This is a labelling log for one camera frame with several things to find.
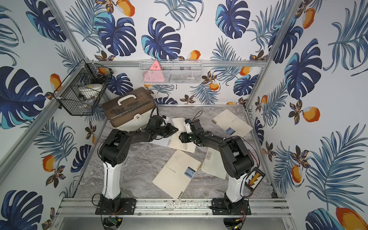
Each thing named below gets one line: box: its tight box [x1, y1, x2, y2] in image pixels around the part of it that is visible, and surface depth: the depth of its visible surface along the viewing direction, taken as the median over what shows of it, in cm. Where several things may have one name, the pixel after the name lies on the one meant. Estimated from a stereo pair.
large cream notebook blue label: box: [152, 149, 202, 200], surface depth 87 cm
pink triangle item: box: [142, 60, 166, 83], surface depth 92 cm
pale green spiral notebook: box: [201, 147, 228, 180], surface depth 91 cm
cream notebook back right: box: [211, 108, 253, 138], surface depth 113 cm
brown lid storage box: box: [101, 87, 157, 131], surface depth 98 cm
